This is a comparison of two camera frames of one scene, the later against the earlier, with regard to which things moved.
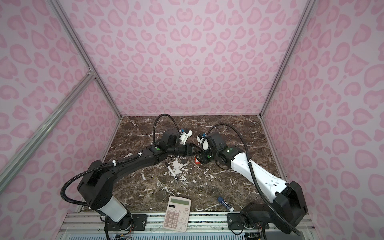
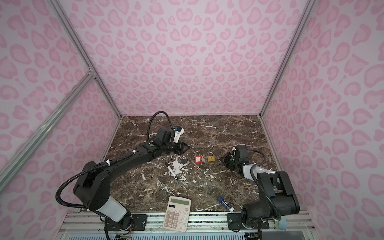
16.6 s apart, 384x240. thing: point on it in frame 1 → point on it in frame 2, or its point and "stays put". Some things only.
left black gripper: x=191 y=149 → x=181 y=147
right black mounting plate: x=235 y=221 stays put
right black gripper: x=202 y=157 → x=225 y=159
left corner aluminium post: x=70 y=29 stays put
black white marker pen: x=171 y=171 stays put
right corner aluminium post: x=299 y=30 stays put
